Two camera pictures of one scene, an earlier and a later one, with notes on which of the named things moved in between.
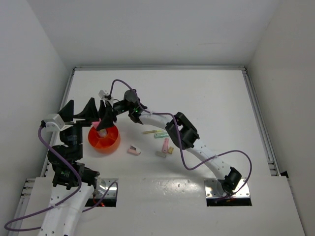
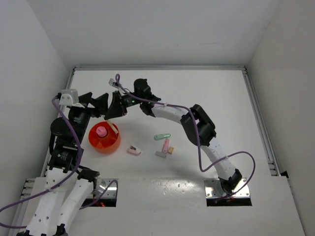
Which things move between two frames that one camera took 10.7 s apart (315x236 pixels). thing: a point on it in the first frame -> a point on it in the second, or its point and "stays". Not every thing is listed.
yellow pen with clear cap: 152,131 -> 111,125
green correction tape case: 161,134 stays
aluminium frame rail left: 56,134 stays
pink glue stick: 95,124 -> 101,131
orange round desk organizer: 106,144 stays
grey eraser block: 160,154 stays
